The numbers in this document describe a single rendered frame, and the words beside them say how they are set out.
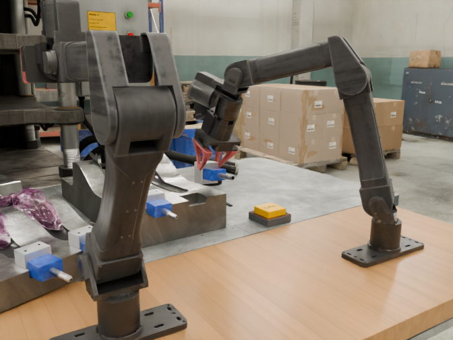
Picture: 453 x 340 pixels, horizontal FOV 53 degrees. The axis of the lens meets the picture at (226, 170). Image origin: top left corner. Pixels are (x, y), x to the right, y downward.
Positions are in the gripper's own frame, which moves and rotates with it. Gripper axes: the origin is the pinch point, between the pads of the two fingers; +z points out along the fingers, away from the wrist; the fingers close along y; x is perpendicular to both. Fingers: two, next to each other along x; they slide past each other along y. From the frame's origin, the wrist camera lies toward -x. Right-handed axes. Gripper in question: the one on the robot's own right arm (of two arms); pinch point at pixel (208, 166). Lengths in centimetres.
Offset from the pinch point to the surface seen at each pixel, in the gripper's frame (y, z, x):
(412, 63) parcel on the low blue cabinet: -644, 72, -354
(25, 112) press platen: 27, 24, -70
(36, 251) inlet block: 45.2, 3.6, 17.3
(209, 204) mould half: 3.7, 4.4, 9.4
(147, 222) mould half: 19.8, 6.9, 10.2
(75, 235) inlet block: 37.2, 4.4, 13.7
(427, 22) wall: -692, 10, -396
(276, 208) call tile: -14.4, 4.5, 14.2
